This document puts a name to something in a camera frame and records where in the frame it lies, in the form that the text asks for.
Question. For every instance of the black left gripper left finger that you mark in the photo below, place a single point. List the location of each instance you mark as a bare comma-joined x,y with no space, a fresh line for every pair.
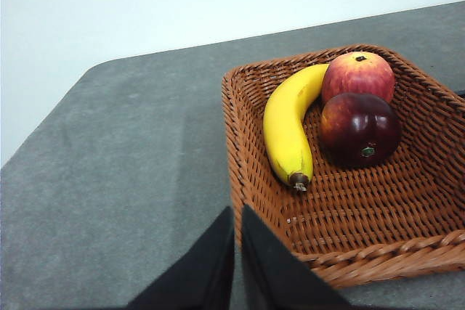
207,273

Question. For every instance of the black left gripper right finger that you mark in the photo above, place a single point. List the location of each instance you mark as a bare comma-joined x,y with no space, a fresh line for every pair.
276,273

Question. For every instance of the brown wicker basket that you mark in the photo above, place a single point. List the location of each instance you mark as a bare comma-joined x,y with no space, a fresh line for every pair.
363,208

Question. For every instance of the yellow banana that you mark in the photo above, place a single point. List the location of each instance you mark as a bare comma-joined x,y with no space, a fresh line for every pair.
287,132

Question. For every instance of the dark red plum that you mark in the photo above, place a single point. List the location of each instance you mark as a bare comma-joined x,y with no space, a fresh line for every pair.
359,130

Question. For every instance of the red yellow apple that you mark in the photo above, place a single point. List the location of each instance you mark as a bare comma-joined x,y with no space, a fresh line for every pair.
357,76

